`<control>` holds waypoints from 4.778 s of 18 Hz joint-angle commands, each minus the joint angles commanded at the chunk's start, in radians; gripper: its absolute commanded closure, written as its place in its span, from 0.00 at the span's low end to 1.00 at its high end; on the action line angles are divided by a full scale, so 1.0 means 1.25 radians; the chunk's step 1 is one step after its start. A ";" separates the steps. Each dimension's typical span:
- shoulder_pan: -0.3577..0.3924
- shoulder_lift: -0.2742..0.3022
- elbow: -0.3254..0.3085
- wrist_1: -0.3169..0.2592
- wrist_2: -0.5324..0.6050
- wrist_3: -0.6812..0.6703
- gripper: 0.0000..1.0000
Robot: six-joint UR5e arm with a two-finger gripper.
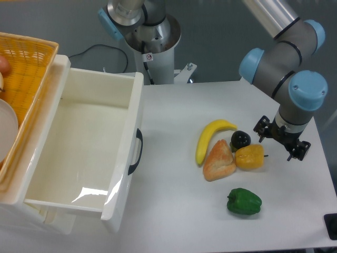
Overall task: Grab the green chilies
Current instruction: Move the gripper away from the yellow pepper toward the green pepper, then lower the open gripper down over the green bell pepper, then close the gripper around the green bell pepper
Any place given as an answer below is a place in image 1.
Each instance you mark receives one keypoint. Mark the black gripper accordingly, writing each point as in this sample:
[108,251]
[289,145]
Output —
[297,149]

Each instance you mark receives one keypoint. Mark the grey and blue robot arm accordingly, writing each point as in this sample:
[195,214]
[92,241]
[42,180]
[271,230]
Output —
[298,94]

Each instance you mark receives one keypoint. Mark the yellow bell pepper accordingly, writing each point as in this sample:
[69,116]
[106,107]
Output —
[250,157]

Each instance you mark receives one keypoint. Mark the dark purple fruit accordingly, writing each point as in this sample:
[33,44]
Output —
[239,139]

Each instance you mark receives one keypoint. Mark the orange bread piece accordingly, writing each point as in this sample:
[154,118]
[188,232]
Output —
[220,162]

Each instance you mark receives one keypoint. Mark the yellow banana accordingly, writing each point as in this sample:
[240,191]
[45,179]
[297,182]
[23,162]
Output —
[206,135]

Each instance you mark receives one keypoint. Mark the green bell pepper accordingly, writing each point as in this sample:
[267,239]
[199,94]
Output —
[243,202]

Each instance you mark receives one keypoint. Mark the black corner device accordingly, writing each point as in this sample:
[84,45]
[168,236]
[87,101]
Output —
[330,220]

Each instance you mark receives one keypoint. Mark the white open drawer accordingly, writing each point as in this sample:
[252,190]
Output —
[83,168]

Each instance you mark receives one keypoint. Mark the yellow woven basket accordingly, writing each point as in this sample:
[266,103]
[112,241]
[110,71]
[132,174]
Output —
[30,60]

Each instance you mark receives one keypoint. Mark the white plate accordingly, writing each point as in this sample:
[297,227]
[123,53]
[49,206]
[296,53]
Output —
[9,128]

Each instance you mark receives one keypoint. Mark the white drawer cabinet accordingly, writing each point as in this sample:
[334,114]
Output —
[19,208]

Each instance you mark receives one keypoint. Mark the red apple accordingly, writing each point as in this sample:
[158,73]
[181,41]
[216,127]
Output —
[5,67]

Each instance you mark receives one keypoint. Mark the pale onion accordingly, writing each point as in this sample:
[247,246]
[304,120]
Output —
[1,83]

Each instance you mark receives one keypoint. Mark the black drawer handle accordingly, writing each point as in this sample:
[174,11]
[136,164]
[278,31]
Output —
[138,152]

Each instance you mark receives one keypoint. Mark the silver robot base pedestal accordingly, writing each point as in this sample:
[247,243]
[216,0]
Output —
[154,53]

